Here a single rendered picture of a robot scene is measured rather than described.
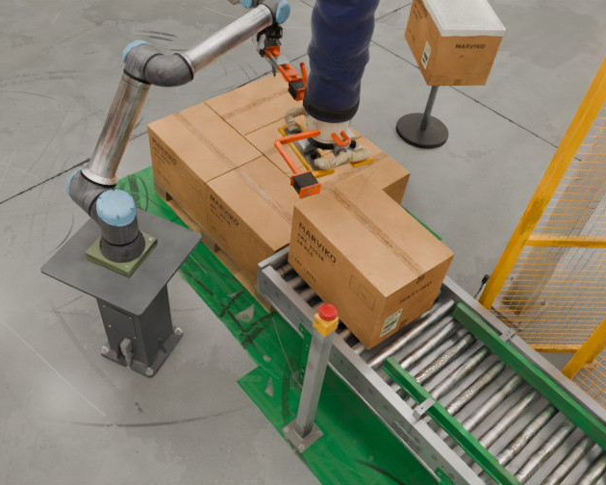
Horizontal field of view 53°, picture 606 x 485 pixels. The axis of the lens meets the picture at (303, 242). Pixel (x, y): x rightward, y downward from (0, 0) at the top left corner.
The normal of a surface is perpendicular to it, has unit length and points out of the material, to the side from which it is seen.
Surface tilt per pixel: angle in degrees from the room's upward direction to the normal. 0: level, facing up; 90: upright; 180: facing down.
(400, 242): 0
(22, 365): 0
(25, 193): 0
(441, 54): 90
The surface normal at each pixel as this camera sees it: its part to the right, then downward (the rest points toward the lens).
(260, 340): 0.09, -0.66
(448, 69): 0.14, 0.76
